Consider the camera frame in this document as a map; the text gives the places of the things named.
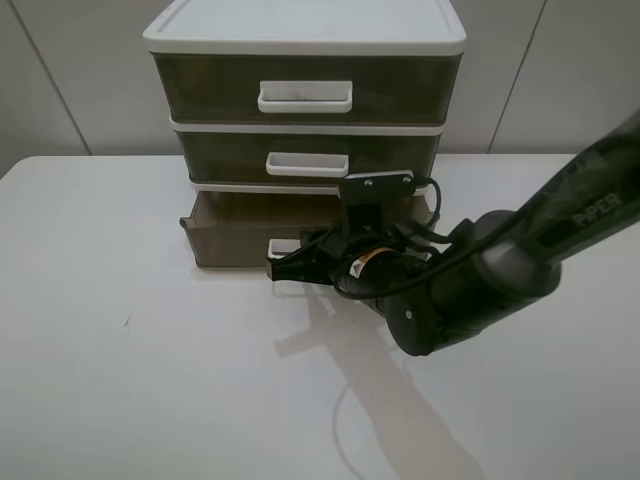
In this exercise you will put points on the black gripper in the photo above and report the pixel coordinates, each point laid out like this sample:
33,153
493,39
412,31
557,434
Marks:
366,266

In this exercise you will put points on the brown translucent bottom drawer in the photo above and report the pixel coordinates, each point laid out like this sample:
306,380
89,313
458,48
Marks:
239,230

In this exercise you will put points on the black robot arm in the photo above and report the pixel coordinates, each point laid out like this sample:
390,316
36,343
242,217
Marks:
435,291

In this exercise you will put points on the dark middle drawer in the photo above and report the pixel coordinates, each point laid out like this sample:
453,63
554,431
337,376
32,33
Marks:
241,158

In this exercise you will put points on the dark drawer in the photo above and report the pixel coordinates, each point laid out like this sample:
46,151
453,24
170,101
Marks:
386,90
241,158

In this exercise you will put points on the white plastic drawer cabinet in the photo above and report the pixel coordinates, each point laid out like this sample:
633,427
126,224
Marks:
306,28

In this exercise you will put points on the dark top drawer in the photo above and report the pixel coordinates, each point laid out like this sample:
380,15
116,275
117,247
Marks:
386,90

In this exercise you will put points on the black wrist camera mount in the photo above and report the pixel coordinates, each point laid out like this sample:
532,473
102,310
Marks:
365,197

